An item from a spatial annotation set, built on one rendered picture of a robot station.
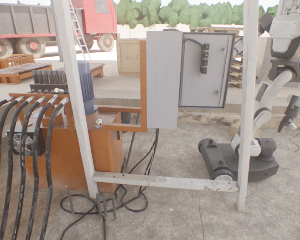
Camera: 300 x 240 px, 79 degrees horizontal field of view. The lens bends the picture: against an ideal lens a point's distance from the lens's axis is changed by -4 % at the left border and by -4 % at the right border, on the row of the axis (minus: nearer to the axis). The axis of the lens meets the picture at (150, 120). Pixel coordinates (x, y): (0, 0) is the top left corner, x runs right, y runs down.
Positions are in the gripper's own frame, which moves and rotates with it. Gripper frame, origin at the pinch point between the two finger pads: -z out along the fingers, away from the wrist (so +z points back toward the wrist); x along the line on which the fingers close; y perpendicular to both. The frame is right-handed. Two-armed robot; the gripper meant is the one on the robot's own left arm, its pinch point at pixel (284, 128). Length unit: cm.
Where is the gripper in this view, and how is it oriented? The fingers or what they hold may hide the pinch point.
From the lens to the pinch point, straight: 175.8
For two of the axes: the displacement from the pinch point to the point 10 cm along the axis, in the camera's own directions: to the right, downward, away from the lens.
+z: 2.1, -9.2, -3.4
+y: 3.6, 3.9, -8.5
